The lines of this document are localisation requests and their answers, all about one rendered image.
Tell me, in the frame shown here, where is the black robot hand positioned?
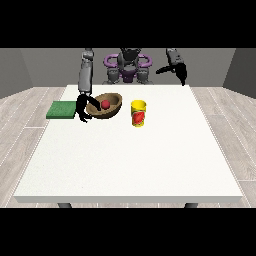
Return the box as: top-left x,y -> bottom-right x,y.
75,93 -> 102,124
155,62 -> 188,87

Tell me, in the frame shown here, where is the brown wooden bowl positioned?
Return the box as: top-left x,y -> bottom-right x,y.
85,92 -> 123,120

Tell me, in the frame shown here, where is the green square pad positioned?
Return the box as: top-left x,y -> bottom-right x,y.
45,100 -> 78,120

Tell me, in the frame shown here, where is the yellow cup with melon print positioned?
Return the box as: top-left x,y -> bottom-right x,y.
130,99 -> 148,129

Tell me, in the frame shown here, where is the grey and purple robot trunk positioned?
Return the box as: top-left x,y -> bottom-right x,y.
101,48 -> 155,86

